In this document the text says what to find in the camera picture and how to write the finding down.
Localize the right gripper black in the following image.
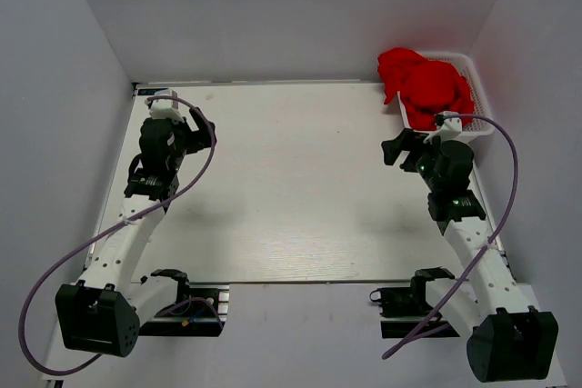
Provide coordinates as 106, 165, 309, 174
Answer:
382, 128, 451, 192

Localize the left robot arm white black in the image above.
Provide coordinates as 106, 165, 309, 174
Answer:
55, 108, 216, 357

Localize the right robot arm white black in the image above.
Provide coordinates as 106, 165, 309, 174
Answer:
381, 129, 558, 383

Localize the red t shirt pile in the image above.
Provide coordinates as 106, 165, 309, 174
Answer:
377, 47, 475, 131

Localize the blue table label sticker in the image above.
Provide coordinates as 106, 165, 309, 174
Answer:
137, 88, 158, 96

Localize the white plastic basket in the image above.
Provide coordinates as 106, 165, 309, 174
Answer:
420, 51, 495, 144

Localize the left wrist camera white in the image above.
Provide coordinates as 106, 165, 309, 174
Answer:
146, 88, 185, 124

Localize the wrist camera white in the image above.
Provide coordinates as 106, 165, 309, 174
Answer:
423, 111, 476, 144
146, 88, 185, 124

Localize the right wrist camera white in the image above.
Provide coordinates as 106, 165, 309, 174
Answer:
423, 111, 476, 144

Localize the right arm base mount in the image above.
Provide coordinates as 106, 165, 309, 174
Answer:
368, 286, 459, 340

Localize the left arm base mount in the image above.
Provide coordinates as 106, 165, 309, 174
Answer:
139, 284, 229, 338

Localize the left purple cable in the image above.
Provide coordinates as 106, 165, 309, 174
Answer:
17, 95, 217, 373

